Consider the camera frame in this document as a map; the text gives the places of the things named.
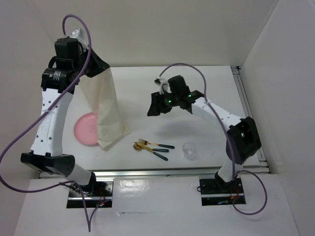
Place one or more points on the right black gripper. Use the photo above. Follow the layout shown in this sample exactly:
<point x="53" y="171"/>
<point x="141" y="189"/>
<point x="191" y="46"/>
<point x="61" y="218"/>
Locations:
<point x="155" y="108"/>

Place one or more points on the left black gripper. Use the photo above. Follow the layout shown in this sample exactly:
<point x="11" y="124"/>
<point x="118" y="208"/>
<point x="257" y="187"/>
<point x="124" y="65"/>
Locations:
<point x="99" y="65"/>

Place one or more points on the cream cloth placemat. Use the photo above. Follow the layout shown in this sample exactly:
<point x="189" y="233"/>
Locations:
<point x="100" y="94"/>

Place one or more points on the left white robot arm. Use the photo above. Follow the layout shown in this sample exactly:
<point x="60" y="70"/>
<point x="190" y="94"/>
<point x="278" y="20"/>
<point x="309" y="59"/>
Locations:
<point x="46" y="154"/>

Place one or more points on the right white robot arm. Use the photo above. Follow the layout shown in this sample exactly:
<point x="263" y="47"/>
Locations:
<point x="242" y="138"/>

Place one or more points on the clear drinking glass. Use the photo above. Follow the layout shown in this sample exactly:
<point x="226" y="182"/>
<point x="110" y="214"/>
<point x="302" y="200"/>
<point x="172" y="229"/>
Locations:
<point x="189" y="151"/>

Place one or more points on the pink plate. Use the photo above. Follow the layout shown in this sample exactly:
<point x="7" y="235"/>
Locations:
<point x="85" y="129"/>

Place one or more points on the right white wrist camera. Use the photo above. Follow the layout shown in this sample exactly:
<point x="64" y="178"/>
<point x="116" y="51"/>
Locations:
<point x="163" y="85"/>

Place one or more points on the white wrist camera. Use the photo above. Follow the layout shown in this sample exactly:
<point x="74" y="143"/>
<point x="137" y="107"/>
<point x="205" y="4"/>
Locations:
<point x="163" y="85"/>
<point x="80" y="35"/>

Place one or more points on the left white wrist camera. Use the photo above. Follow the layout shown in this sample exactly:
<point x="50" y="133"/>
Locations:
<point x="80" y="35"/>

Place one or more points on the gold fork green handle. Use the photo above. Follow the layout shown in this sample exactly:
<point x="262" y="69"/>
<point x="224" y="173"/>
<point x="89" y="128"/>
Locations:
<point x="155" y="144"/>

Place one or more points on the gold knife green handle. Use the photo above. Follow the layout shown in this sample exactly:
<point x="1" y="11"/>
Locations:
<point x="155" y="153"/>

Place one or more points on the gold spoon green handle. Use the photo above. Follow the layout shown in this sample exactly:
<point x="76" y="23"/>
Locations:
<point x="138" y="147"/>

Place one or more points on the front aluminium rail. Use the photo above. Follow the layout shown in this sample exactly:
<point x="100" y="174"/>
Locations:
<point x="163" y="172"/>

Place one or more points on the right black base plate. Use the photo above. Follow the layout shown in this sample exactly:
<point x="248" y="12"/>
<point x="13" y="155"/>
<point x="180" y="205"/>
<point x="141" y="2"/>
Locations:
<point x="216" y="193"/>

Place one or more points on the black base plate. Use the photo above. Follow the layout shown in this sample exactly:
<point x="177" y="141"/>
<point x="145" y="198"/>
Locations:
<point x="216" y="193"/>
<point x="100" y="197"/>

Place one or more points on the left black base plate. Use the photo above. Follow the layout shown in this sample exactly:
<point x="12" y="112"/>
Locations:
<point x="100" y="197"/>

